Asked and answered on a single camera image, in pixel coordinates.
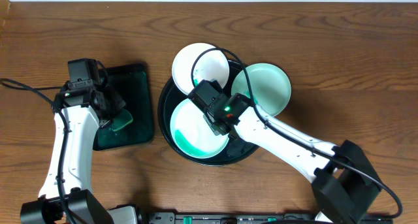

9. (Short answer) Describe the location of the green sponge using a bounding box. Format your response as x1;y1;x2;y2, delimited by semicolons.
110;108;133;131

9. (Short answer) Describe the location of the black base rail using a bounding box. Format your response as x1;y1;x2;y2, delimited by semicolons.
107;204;394;224

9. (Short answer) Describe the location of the round black tray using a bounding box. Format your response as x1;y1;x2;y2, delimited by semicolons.
157;78;259;166

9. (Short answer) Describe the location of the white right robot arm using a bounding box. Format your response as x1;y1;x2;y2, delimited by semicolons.
202;93;382;223

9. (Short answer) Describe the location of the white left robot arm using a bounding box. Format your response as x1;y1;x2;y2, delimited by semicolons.
20;82;137;223

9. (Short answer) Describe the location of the black rectangular sponge tray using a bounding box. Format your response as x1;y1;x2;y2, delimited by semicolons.
93;63;154;151

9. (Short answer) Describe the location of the light green stained plate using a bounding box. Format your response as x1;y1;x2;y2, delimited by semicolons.
170;99;229;159

